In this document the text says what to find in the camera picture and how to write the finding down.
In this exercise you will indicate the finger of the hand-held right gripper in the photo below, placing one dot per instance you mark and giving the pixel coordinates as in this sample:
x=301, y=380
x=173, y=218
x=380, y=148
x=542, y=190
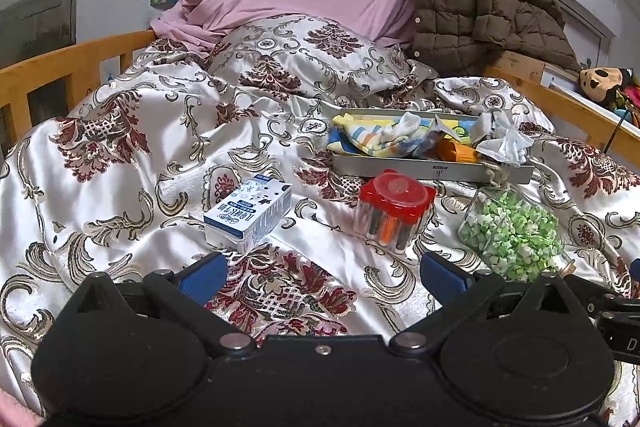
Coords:
x=610, y=296

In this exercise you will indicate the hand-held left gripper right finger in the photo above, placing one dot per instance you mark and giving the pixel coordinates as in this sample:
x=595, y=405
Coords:
x=442, y=277

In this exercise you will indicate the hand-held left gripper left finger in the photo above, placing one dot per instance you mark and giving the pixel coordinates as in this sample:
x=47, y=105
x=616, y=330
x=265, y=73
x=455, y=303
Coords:
x=205, y=277

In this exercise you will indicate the red lid plastic jar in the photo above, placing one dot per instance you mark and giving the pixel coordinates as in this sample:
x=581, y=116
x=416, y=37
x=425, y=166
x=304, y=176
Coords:
x=395, y=197

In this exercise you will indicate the grey cartoon print tray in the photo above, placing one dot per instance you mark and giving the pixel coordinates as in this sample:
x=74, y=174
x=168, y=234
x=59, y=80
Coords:
x=400, y=169

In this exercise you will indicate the grey sock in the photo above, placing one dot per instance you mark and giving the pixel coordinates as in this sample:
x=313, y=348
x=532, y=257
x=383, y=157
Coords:
x=500, y=142

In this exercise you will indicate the white blue sock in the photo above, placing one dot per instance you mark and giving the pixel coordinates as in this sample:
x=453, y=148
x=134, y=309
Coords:
x=405, y=127

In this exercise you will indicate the striped yellow sock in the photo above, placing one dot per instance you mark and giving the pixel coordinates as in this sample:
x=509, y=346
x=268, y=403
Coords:
x=365, y=139

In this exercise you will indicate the white blue milk carton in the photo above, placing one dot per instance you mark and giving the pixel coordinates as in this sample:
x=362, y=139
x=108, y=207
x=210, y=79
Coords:
x=240, y=222

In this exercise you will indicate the glass jar of green stars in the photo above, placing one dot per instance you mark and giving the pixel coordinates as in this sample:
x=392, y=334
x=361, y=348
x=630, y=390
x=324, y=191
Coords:
x=510, y=232

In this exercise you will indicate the orange plastic item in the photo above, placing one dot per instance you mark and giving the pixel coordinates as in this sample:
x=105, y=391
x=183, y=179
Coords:
x=457, y=152

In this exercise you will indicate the floral satin blanket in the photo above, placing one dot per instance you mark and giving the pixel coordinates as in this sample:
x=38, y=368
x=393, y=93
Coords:
x=150, y=142

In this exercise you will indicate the colourful cloth pile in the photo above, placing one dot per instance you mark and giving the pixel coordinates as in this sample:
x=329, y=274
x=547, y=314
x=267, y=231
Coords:
x=631, y=104

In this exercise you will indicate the mouse plush toy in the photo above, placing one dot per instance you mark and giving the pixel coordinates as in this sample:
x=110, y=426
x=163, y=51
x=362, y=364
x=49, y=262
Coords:
x=600, y=82

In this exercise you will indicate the pink fuzzy clothing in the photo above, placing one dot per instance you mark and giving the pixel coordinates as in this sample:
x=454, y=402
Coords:
x=15, y=412

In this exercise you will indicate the brown puffer jacket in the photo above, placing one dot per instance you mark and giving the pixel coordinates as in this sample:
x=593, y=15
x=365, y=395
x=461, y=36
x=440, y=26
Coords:
x=475, y=7

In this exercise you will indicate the wooden bed frame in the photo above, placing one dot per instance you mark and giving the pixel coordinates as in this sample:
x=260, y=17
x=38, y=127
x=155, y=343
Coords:
x=65, y=62

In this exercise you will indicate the grey wall panel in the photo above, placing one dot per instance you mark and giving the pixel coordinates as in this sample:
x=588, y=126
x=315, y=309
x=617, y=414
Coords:
x=35, y=24

